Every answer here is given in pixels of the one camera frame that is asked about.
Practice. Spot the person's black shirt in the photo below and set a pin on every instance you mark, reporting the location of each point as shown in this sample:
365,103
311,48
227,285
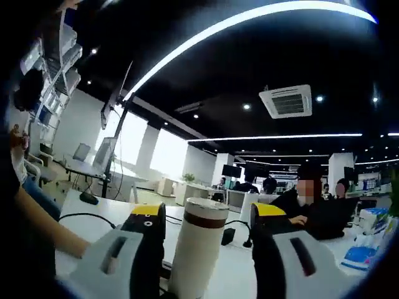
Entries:
18,249

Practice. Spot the shelf rack with bins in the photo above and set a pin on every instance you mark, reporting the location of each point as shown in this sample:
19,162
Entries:
59,68

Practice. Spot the black monitor pole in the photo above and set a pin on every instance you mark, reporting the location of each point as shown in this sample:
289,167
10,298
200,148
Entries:
115,146

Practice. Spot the black monitor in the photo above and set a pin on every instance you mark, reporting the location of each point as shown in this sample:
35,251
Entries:
113,96

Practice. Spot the black computer mouse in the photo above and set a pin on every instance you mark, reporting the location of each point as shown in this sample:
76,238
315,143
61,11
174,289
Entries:
88,198

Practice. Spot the white brown cup lid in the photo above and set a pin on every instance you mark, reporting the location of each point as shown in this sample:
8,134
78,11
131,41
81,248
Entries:
205,211

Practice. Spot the blue white packets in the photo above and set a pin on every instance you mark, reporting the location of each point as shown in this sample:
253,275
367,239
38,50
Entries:
375,218

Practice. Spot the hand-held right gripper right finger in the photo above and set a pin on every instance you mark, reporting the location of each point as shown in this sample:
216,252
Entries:
268,271

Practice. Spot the long ceiling light strip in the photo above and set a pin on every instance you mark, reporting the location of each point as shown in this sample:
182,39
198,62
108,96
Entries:
218,28

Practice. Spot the black power adapter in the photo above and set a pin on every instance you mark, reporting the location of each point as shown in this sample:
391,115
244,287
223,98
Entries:
228,236

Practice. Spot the blue tissue pack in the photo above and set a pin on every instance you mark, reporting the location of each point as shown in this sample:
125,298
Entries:
358,257

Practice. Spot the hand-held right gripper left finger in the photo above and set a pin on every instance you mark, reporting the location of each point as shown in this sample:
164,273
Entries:
137,271

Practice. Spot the silver laptop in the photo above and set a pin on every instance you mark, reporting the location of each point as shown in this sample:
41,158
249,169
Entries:
104,155

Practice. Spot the black laptop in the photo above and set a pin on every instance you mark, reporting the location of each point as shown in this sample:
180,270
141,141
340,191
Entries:
333,221

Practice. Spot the white water cup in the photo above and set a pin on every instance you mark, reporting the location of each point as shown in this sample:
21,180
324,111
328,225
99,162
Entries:
193,261

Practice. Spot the green potted plant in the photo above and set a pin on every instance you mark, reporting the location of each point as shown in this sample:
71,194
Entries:
188,177

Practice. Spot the ceiling air conditioner vent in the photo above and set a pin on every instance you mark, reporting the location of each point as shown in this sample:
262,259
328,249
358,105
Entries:
286,101

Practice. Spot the white table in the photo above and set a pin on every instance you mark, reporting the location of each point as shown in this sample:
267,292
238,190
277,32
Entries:
237,268

